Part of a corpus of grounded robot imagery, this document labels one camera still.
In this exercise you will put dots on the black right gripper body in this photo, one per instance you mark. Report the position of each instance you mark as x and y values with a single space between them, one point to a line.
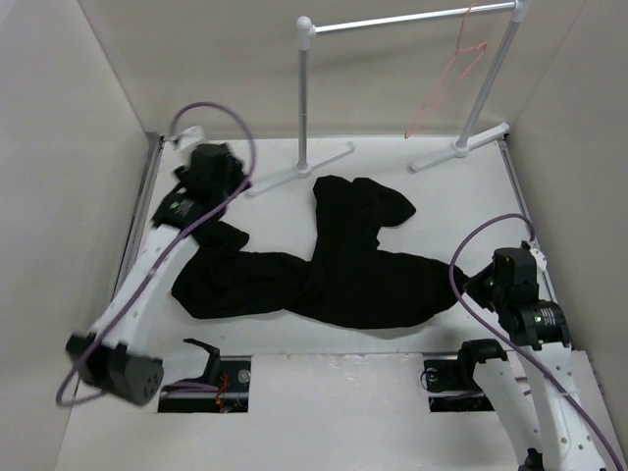
485 290

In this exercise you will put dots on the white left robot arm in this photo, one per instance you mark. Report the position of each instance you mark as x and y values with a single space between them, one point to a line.
111 356

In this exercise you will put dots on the black trousers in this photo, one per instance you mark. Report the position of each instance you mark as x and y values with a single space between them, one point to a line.
348 282

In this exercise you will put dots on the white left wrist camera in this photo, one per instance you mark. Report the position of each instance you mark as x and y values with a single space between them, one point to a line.
188 137

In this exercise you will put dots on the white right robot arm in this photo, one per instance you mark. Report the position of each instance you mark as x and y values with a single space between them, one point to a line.
526 372

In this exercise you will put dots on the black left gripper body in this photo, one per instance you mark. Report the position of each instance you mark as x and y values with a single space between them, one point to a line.
236 181

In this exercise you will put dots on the pink wire hanger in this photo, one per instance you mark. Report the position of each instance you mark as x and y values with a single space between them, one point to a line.
463 60

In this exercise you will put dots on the white metal clothes rack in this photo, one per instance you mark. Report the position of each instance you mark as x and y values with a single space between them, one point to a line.
457 149

